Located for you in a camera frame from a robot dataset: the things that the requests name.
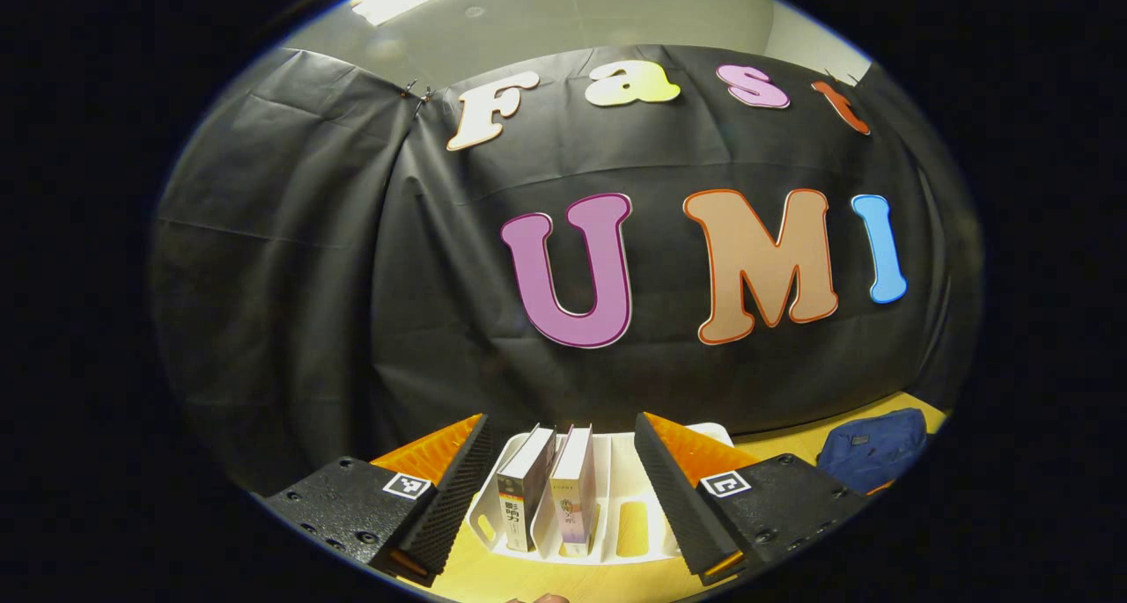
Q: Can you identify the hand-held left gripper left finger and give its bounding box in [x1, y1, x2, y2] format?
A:
[264, 414, 494, 586]

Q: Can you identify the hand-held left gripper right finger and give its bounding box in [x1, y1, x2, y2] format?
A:
[634, 412, 873, 586]

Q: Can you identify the white plastic bookshelf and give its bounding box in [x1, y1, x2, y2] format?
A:
[467, 423, 736, 567]

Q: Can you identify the dark cover book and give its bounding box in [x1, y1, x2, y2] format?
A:
[496, 424, 557, 553]

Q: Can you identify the pink cover book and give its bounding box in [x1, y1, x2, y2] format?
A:
[549, 424, 595, 555]

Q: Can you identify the blue schoolbag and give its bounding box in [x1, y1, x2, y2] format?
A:
[816, 408, 930, 496]

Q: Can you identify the black backdrop cloth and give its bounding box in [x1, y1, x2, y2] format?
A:
[150, 44, 985, 498]

